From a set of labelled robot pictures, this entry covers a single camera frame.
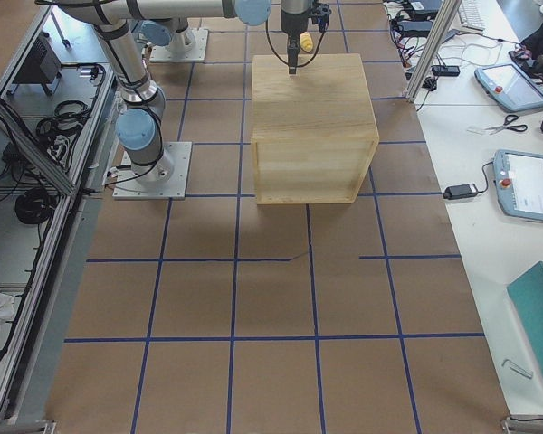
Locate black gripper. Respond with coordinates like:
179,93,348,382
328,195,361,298
281,0,331,75

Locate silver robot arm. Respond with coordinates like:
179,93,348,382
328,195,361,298
38,1,331,106

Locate light wooden drawer cabinet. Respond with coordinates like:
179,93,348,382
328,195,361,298
251,53,379,204

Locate striped bread roll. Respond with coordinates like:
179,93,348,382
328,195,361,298
300,32,314,53

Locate teach pendant far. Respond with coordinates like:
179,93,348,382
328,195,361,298
474,63,543,113

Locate teach pendant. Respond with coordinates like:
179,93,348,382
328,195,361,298
474,63,543,113
492,149,543,222

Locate black power adapter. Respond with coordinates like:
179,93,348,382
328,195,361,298
443,184,480,200

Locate teach pendant near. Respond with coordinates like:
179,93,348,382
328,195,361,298
492,149,543,222

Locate metal hex key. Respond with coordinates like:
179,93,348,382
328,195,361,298
501,358,534,380

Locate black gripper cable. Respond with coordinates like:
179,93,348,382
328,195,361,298
264,17,327,70

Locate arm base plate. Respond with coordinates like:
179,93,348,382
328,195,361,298
150,27,209,63
112,142,192,200

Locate aluminium frame post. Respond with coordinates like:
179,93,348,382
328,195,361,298
405,0,462,102

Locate black handled scissors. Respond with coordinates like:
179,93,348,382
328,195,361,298
485,114,528,135

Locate black coiled cables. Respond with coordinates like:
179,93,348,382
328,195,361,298
35,99,94,141

